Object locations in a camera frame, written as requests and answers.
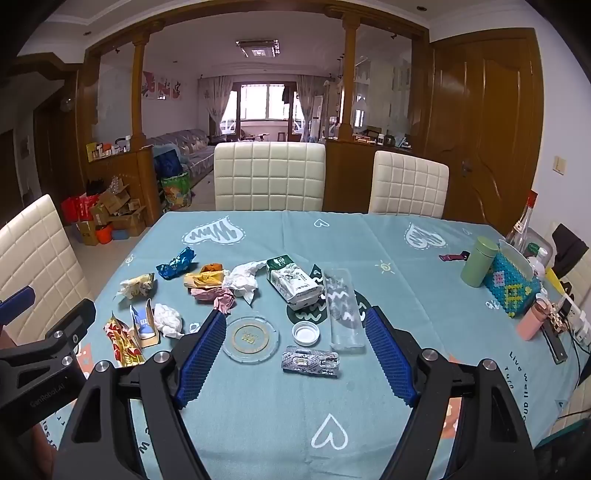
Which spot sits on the grey patterned sofa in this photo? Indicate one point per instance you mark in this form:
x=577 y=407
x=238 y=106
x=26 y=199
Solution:
x=184 y=147

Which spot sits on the patterned curtain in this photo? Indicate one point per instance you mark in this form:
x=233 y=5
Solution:
x=216 y=106
x=307 y=92

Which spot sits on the cream quilted chair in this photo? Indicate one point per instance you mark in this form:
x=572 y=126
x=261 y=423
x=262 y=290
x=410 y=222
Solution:
x=37 y=267
x=579 y=281
x=270 y=175
x=408 y=184

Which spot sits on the window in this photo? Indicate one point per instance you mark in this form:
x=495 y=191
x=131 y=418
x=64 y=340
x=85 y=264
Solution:
x=268 y=101

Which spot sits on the cardboard box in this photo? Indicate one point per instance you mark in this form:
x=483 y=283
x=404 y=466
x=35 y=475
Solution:
x=87 y=233
x=114 y=198
x=129 y=221

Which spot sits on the wooden room divider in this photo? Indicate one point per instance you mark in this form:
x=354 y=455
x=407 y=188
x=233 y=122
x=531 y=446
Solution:
x=124 y=184
x=351 y=161

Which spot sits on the blue bag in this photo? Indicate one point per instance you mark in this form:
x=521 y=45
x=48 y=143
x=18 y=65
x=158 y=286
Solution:
x=167 y=161

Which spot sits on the white bottle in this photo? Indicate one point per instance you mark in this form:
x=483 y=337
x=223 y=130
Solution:
x=538 y=263

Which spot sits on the glass bottle with red cap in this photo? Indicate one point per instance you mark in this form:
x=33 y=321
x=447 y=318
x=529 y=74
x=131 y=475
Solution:
x=524 y=226

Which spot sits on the green canister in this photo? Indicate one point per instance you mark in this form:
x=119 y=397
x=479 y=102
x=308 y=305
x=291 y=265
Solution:
x=478 y=263

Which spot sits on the dark wooden door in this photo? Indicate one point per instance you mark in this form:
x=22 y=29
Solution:
x=55 y=152

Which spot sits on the white standing air conditioner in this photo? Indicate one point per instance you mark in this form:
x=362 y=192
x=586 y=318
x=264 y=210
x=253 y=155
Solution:
x=317 y=115

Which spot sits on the orange bucket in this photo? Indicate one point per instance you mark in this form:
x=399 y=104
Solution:
x=104 y=234

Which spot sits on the pink wrapper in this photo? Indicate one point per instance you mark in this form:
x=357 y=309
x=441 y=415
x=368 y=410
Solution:
x=214 y=297

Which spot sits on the wall light switch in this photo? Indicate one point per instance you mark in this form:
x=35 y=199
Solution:
x=560 y=165

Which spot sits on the small crumpled white tissue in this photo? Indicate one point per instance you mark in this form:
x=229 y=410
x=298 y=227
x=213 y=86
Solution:
x=168 y=321

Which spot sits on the row of bottles and boxes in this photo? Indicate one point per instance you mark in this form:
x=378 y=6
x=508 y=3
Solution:
x=108 y=150

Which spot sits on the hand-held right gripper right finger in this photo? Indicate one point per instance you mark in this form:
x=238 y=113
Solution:
x=388 y=360

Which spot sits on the beaded tissue box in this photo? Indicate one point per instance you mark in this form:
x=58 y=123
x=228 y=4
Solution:
x=512 y=281

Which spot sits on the white power strip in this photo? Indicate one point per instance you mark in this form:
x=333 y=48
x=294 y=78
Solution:
x=577 y=318

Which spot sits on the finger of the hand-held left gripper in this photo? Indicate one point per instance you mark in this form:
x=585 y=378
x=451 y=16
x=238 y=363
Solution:
x=64 y=332
x=16 y=299

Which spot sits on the green patterned bag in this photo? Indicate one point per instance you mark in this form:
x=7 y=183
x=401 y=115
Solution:
x=176 y=191

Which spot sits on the pink wall pictures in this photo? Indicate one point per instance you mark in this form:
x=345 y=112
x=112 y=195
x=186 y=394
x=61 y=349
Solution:
x=161 y=85

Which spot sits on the blue snack wrapper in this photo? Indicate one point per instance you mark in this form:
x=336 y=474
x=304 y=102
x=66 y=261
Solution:
x=175 y=264

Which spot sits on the small blue white carton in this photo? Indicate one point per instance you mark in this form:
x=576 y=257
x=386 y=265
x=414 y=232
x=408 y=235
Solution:
x=143 y=323

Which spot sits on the large white tissue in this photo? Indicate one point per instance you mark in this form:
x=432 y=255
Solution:
x=242 y=277

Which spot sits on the white plastic lid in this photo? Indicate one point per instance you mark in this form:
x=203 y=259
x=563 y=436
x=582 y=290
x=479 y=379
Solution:
x=305 y=333

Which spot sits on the small maroon clip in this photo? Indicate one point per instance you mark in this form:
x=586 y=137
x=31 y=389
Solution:
x=452 y=256

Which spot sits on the clear plastic tray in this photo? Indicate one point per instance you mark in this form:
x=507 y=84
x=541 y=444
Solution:
x=344 y=309

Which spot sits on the red gold wrapper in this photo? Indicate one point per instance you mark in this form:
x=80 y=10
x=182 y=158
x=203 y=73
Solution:
x=122 y=341

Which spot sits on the orange snack wrapper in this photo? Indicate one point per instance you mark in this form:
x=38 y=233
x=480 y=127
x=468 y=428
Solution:
x=212 y=267

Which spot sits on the green white milk carton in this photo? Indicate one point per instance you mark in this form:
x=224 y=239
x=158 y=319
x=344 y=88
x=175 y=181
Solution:
x=293 y=281

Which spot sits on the silver blister pack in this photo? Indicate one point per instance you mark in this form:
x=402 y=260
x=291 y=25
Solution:
x=311 y=361

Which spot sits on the dark cloth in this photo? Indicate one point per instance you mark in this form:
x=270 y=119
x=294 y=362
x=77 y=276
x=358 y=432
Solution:
x=570 y=249

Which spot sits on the cream snack wrapper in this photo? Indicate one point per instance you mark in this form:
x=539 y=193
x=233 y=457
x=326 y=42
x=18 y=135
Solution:
x=138 y=285

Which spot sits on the black remote control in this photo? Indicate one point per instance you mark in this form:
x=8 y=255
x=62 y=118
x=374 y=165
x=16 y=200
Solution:
x=555 y=344

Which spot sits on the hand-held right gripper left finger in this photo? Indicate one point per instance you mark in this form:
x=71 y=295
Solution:
x=203 y=360

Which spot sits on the red bag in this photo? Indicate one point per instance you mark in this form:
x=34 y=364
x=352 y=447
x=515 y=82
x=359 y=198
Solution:
x=81 y=207

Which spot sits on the ceiling light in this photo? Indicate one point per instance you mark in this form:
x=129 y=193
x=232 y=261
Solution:
x=257 y=48

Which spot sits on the yellow snack wrapper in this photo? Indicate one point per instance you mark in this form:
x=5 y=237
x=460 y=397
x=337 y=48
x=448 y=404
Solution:
x=205 y=279

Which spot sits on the pink tumbler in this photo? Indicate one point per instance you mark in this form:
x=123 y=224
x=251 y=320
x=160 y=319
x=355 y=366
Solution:
x=533 y=321

